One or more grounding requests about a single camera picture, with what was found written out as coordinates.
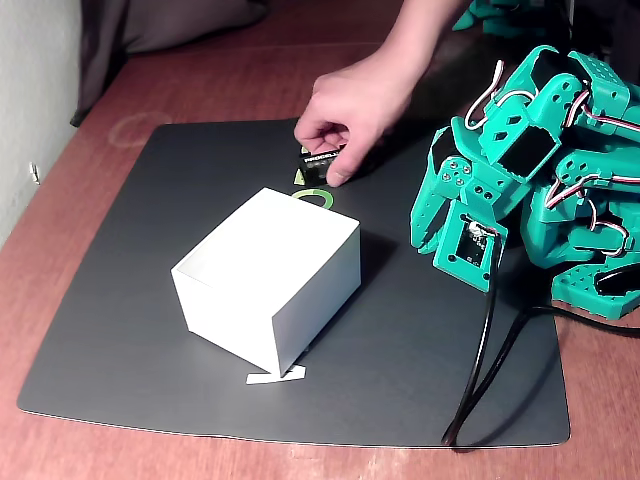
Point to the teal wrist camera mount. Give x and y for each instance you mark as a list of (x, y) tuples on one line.
[(450, 262)]

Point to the black mat with green logo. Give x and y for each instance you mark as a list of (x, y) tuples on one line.
[(125, 300)]

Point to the bare human forearm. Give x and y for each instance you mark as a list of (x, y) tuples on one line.
[(425, 30)]

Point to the dark grey cloth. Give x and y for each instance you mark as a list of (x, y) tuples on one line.
[(150, 25)]

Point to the white open box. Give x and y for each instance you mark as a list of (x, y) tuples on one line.
[(265, 260)]

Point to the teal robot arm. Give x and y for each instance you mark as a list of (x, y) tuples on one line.
[(500, 20), (565, 95)]

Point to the teal robot base plate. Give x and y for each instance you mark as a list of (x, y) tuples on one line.
[(575, 287)]

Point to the white paper strip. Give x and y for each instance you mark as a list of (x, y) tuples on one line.
[(262, 378)]

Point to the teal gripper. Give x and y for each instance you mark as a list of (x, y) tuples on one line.
[(453, 176)]

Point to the small black battery pack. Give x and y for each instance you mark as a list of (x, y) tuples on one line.
[(315, 167)]

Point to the bare human hand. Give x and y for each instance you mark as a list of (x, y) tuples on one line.
[(365, 100)]

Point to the small white wall tag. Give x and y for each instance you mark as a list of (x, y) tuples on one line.
[(34, 172)]

